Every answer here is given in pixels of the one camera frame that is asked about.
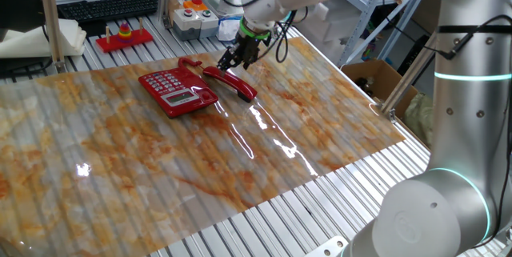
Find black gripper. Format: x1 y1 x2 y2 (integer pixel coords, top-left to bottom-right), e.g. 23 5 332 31
216 34 272 72

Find red telephone handset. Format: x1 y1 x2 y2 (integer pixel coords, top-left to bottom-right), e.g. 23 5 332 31
202 66 259 104

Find red telephone base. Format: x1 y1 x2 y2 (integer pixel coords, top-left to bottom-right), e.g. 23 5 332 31
138 66 219 119

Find white blue plastic bag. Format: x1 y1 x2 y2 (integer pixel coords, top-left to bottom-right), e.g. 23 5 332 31
216 15 242 42

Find grey push button box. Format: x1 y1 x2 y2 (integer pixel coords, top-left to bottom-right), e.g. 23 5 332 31
172 7 220 42

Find orange emergency stop button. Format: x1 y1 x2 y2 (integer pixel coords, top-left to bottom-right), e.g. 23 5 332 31
182 0 210 12

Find white foam blocks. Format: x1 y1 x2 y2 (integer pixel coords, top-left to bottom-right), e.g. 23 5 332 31
295 2 361 64

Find red hanoi tower toy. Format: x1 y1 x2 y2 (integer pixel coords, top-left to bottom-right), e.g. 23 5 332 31
94 17 154 54

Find orange marble patterned mat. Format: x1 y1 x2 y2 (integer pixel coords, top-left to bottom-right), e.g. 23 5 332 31
0 36 407 257

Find grey metal shelf rack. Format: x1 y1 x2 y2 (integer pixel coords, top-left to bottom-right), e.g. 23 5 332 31
339 0 437 68

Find black computer keyboard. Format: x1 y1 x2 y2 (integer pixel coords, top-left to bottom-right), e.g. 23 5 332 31
56 0 160 25

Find brown cardboard box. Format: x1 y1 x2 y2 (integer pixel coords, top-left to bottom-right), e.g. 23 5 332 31
340 58 420 122

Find olive green bag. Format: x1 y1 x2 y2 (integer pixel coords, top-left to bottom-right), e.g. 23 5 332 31
402 91 435 148

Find brown wooden board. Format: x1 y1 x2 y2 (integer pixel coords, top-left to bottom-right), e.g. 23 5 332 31
407 0 441 36

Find white foam sheet stack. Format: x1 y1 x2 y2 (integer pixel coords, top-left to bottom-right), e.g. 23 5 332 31
0 18 87 59

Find black monitor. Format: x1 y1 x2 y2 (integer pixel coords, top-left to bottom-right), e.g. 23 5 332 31
0 0 47 42

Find green wrist adapter ring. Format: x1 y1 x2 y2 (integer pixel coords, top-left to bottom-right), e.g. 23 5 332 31
238 17 273 41

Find red coiled phone cord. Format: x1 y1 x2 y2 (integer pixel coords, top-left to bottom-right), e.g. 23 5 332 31
178 57 204 70

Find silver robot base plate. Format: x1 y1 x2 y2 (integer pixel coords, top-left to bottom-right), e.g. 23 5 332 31
303 235 350 257

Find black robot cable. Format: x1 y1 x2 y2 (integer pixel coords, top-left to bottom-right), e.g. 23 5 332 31
214 0 512 250

